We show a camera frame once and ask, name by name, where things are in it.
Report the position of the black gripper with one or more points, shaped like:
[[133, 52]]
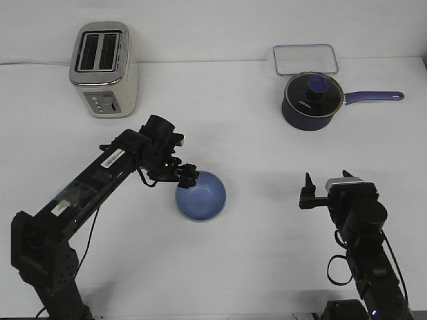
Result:
[[308, 200], [172, 171]]

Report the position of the blue bowl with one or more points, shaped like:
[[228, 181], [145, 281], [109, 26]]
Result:
[[204, 201]]

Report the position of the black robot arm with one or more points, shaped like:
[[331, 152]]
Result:
[[40, 249], [359, 218]]

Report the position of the dark blue saucepan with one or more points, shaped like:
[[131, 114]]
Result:
[[306, 123]]

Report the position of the glass pot lid blue knob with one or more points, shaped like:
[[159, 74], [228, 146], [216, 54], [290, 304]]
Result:
[[314, 94]]

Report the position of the clear plastic container lid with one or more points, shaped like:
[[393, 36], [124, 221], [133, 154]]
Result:
[[294, 59]]

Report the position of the cream and steel toaster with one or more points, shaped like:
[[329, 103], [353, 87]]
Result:
[[103, 70]]

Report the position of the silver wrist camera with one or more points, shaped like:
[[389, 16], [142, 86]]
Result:
[[342, 181]]

